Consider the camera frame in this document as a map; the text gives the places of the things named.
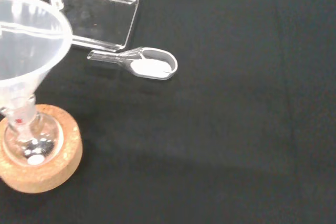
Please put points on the clear acrylic funnel stand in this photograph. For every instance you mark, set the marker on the clear acrylic funnel stand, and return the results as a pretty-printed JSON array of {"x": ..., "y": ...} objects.
[{"x": 105, "y": 19}]

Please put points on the translucent plastic funnel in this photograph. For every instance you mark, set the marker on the translucent plastic funnel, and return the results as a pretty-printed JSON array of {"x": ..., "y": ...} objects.
[{"x": 31, "y": 51}]

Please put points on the small glass round-bottom flask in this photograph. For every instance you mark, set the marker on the small glass round-bottom flask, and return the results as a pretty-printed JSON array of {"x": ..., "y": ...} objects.
[{"x": 39, "y": 142}]

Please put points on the black cloth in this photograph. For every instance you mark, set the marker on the black cloth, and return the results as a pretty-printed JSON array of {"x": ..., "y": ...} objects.
[{"x": 236, "y": 103}]

